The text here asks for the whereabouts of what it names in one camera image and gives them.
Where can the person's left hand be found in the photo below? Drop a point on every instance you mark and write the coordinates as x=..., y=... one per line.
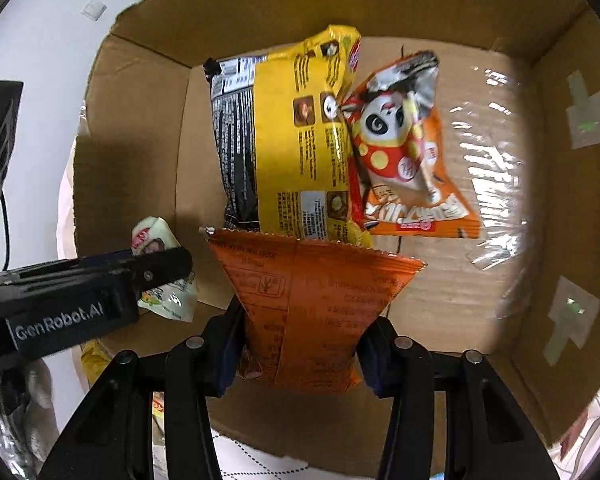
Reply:
x=40, y=395

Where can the brown cardboard box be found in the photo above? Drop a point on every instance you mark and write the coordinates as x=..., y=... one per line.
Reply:
x=455, y=10

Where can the orange foil snack packet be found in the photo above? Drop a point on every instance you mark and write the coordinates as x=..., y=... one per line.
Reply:
x=305, y=310

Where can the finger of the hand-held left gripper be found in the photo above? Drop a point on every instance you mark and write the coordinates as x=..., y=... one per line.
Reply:
x=162, y=267

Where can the white square wall hook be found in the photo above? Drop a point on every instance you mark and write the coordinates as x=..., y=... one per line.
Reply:
x=92, y=10

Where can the plain yellow snack packet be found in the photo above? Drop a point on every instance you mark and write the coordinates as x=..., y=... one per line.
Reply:
x=92, y=360

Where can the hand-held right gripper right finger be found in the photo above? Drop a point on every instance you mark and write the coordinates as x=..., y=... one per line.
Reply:
x=375, y=362

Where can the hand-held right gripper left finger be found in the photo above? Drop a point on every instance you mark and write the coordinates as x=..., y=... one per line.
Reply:
x=225, y=357

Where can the orange panda snack packet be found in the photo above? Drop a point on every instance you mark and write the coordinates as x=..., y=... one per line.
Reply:
x=395, y=160

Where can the small white snack packet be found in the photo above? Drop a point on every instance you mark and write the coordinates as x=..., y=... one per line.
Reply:
x=175, y=302

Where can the yellow and black noodle packet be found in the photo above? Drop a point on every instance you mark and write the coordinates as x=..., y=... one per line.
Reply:
x=290, y=160

